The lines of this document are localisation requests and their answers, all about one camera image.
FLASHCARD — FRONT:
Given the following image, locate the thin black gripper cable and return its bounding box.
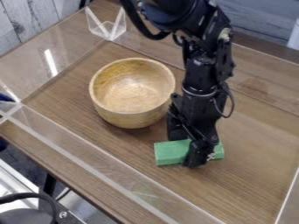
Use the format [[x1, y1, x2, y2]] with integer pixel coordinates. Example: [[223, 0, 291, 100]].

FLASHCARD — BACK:
[[212, 84, 236, 119]]

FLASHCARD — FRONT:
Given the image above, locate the black cable lower left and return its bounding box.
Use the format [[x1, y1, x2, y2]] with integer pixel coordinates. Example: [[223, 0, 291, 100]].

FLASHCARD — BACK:
[[0, 192, 59, 224]]

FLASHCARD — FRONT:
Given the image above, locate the green rectangular block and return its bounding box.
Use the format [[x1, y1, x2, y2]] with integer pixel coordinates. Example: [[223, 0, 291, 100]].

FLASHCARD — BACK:
[[154, 139, 224, 166]]

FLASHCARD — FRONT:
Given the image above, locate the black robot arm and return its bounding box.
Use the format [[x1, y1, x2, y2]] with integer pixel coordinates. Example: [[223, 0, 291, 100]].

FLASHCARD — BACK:
[[119, 0, 235, 168]]

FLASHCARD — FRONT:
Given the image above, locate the clear acrylic back wall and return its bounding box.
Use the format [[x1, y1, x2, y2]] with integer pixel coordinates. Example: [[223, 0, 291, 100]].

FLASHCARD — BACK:
[[116, 14, 299, 117]]

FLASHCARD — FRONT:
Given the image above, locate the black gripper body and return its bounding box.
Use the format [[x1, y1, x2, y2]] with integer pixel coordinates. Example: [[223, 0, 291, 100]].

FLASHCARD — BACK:
[[168, 85, 230, 143]]

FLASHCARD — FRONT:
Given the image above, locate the clear acrylic wall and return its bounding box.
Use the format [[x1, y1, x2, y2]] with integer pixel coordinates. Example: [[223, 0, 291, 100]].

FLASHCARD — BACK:
[[116, 14, 299, 117], [0, 83, 226, 224]]

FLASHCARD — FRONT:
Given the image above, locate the light brown wooden bowl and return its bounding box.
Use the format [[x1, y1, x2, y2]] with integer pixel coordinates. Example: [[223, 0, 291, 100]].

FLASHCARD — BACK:
[[88, 58, 175, 129]]

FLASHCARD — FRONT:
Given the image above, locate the clear acrylic front wall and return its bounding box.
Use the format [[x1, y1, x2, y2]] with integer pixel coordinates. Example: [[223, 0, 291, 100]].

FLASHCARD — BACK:
[[0, 83, 226, 224]]

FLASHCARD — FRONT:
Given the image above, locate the clear acrylic corner bracket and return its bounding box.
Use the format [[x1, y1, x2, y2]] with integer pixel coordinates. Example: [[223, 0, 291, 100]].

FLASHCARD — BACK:
[[84, 7, 127, 41]]

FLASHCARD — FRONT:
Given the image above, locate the black metal table leg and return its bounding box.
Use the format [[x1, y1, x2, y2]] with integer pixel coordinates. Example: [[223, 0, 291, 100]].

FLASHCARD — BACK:
[[43, 174, 58, 197]]

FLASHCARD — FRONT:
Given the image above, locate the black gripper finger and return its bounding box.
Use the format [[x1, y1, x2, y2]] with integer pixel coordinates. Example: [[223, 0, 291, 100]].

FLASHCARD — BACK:
[[183, 138, 218, 168], [167, 110, 188, 141]]

